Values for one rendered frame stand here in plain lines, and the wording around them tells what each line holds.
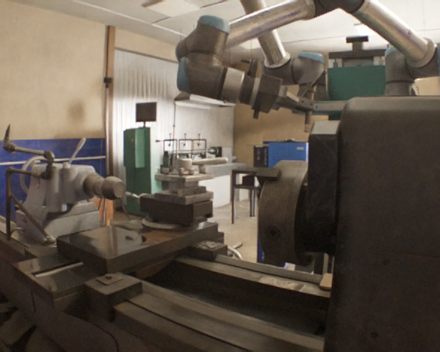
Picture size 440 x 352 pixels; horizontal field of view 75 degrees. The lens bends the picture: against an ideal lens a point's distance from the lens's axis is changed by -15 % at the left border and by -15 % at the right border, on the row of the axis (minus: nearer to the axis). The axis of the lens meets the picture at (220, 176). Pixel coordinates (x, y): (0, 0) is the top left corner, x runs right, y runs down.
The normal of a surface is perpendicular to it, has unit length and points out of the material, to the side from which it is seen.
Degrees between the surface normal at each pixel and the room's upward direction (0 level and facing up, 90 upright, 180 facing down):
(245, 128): 90
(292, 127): 90
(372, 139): 90
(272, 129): 90
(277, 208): 75
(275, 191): 58
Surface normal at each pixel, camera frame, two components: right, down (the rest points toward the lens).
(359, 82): -0.54, 0.09
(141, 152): 0.82, 0.06
